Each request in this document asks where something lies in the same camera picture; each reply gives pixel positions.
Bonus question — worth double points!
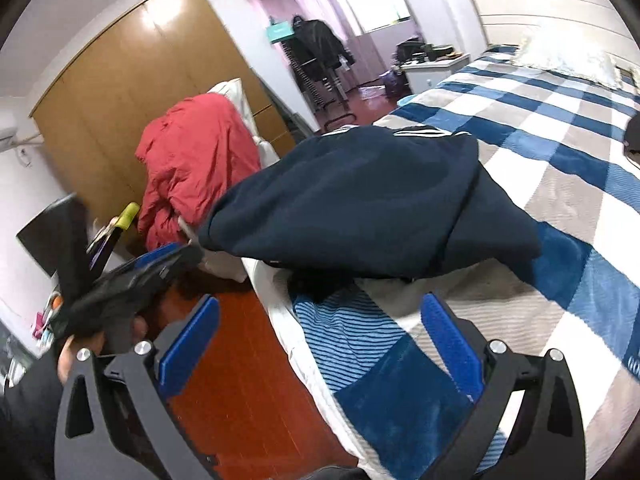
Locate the navy white fleece sweater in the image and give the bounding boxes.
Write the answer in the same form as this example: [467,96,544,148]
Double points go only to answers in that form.
[198,126,541,280]

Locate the person left hand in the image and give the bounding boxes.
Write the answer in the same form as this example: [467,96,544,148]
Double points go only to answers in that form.
[56,316,149,385]

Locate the blue checkered bed blanket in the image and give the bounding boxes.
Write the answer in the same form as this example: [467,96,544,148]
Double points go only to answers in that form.
[244,46,639,479]

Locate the red garment pile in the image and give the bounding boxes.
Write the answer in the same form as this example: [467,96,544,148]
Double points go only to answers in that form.
[134,93,262,250]

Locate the wooden wardrobe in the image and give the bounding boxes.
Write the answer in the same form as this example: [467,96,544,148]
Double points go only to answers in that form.
[32,0,295,221]

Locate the black jacket on bed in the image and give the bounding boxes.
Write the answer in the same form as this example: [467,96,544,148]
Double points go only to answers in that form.
[623,113,640,155]

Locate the teal box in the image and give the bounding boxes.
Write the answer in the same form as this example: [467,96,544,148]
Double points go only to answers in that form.
[266,21,295,44]

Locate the white bedside table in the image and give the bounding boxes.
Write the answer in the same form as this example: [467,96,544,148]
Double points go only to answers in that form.
[401,54,470,94]

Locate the pale green satin pillow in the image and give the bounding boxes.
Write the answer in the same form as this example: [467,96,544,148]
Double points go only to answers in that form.
[511,36,622,90]

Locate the white bed headboard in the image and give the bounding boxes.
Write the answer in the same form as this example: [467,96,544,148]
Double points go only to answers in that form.
[471,0,639,63]

